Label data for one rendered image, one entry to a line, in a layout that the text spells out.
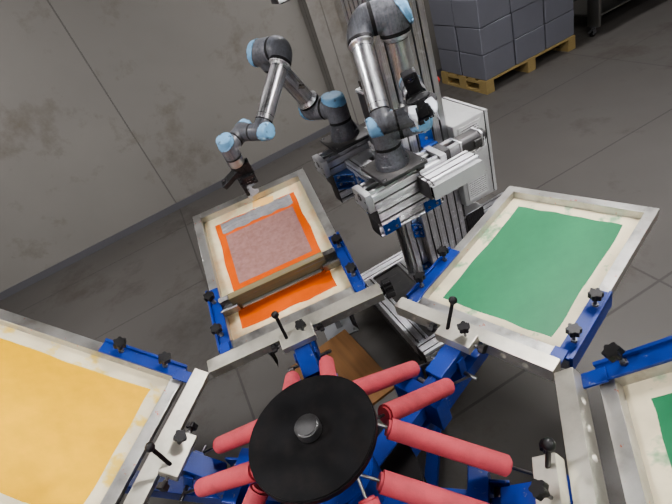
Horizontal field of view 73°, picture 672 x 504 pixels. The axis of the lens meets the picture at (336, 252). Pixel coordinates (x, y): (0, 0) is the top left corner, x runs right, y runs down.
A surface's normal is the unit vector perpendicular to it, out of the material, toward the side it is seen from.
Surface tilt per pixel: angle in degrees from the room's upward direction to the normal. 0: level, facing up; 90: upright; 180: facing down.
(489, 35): 90
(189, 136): 90
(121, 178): 90
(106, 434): 32
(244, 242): 16
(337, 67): 90
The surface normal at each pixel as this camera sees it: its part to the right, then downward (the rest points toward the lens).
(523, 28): 0.40, 0.45
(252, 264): -0.22, -0.58
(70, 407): 0.22, -0.69
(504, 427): -0.31, -0.75
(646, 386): -0.75, -0.58
